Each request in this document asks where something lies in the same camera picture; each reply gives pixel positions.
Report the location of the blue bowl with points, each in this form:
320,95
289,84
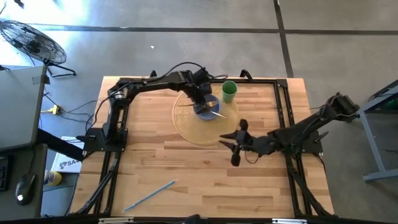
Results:
200,117

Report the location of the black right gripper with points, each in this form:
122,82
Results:
248,143

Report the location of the black aluminium table frame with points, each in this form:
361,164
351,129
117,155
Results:
281,102

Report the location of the green plastic cup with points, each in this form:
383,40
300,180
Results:
229,91

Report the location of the wooden utensil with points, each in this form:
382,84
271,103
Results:
219,115

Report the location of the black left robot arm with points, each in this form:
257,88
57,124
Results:
146,84

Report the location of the black floor fan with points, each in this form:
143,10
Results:
34,42

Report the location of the yellow power plug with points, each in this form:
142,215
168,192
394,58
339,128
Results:
55,109

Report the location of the thin blue stick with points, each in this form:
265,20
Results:
150,196

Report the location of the yellow and white bottle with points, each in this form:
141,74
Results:
53,178

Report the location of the black computer mouse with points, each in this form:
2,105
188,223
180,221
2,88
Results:
25,189

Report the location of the grey metal table frame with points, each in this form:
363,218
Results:
371,140

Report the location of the white printed box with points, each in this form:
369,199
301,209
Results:
66,158

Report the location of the black keyboard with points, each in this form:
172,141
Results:
3,174

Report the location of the round woven placemat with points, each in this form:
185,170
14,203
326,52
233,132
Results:
199,133

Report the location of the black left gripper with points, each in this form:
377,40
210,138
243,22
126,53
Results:
199,82

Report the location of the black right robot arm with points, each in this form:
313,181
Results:
298,130

